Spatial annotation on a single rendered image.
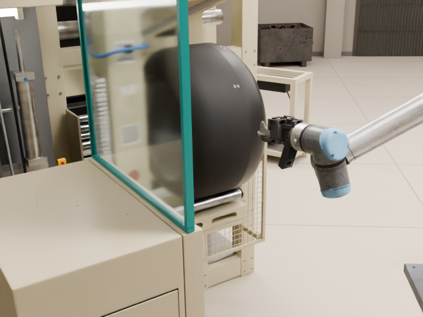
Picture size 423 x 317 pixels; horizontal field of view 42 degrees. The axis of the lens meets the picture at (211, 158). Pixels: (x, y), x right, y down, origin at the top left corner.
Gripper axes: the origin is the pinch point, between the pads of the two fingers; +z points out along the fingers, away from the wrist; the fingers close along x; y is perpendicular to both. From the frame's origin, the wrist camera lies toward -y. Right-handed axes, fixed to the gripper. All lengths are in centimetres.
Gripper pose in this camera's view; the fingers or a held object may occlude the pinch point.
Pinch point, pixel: (261, 134)
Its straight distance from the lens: 188.3
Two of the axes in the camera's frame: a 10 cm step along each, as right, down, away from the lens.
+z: -5.4, -1.7, 8.3
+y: -0.8, -9.6, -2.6
